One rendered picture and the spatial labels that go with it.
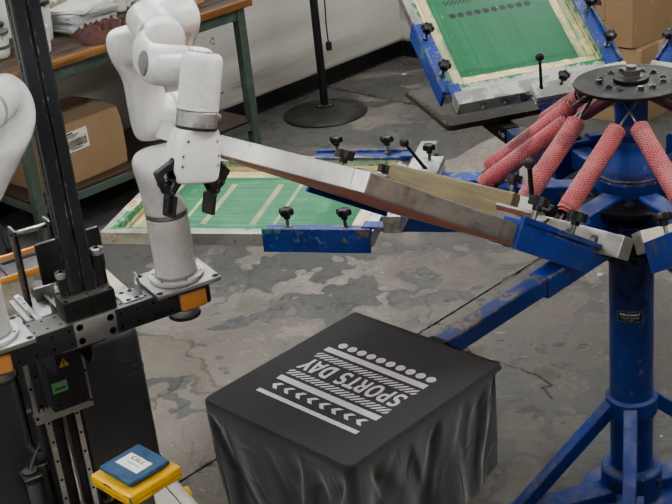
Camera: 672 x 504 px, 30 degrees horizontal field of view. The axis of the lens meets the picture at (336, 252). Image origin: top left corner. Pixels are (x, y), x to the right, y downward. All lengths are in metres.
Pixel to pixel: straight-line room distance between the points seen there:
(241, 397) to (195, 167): 0.67
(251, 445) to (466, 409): 0.46
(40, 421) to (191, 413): 1.27
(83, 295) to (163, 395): 1.95
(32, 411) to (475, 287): 2.37
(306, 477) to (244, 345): 2.38
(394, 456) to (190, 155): 0.76
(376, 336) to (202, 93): 0.91
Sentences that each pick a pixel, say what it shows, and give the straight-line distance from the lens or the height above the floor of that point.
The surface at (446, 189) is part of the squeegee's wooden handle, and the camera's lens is 2.83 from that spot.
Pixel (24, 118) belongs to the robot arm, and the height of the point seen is 1.61.
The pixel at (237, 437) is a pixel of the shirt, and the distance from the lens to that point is 2.72.
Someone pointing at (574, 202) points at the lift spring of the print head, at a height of 1.12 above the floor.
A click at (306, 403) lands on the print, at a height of 0.95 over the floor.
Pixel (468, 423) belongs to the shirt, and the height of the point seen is 0.85.
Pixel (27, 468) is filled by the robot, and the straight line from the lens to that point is 3.49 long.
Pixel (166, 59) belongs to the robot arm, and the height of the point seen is 1.75.
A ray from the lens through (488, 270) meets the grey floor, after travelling 5.35.
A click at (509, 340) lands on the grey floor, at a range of 4.80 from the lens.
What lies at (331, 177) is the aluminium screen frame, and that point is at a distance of 2.23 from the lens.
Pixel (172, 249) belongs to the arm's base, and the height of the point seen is 1.22.
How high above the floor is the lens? 2.34
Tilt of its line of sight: 25 degrees down
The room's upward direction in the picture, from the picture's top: 6 degrees counter-clockwise
